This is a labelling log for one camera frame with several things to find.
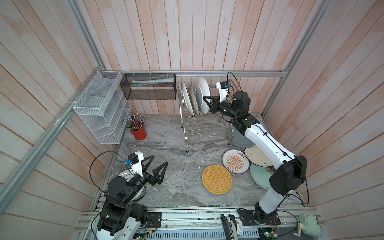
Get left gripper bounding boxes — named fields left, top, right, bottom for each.
left=122, top=154, right=168, bottom=204

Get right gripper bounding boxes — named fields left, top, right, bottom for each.
left=203, top=96, right=239, bottom=122

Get large orange sunburst plate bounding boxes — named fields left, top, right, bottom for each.
left=195, top=77, right=211, bottom=114

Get white plate green characters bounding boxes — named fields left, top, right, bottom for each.
left=117, top=170, right=147, bottom=202

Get steel two-tier dish rack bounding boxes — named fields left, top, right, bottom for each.
left=177, top=85, right=232, bottom=152

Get green rim white plate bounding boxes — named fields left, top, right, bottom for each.
left=182, top=83, right=195, bottom=116

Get cream floral plate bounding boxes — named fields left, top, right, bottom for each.
left=244, top=146, right=273, bottom=168

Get black round plate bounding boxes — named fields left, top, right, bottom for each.
left=188, top=86, right=200, bottom=116

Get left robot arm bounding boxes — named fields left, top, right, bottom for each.
left=91, top=152, right=169, bottom=240

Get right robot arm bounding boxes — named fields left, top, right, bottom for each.
left=203, top=91, right=308, bottom=225

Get red pencil cup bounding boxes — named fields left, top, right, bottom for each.
left=131, top=127, right=147, bottom=141

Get grey-green round plate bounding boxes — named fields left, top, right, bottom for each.
left=227, top=128, right=255, bottom=149

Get small orange sunburst plate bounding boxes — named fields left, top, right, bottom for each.
left=222, top=149, right=250, bottom=174

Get yellow woven round plate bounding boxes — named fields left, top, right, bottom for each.
left=202, top=165, right=232, bottom=195

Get light green floral plate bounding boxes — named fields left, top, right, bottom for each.
left=250, top=164, right=276, bottom=190

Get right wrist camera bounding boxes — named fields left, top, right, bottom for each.
left=216, top=81, right=231, bottom=103

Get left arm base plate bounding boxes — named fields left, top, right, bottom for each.
left=146, top=212, right=162, bottom=229

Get black mesh wall basket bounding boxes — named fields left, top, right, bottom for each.
left=120, top=73, right=177, bottom=101

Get white wire wall shelf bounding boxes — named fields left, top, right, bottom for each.
left=74, top=71, right=132, bottom=145

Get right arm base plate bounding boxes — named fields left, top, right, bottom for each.
left=237, top=208, right=281, bottom=226

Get white box camera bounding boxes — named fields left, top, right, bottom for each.
left=293, top=214, right=321, bottom=238

